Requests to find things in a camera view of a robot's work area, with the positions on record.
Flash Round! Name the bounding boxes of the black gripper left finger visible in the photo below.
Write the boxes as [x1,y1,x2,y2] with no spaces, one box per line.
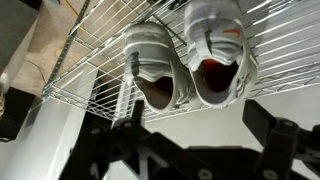
[58,100,214,180]

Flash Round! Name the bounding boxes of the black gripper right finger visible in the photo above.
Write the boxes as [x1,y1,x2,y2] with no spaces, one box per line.
[242,100,320,180]

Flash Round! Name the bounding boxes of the white sneaker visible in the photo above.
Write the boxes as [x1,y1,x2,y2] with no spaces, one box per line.
[124,22,197,113]
[184,0,258,109]

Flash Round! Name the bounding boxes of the white sneaker front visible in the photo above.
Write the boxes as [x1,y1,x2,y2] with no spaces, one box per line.
[184,0,258,109]

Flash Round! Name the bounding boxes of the chrome wire shoe rack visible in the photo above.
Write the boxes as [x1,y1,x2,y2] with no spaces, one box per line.
[41,0,320,122]

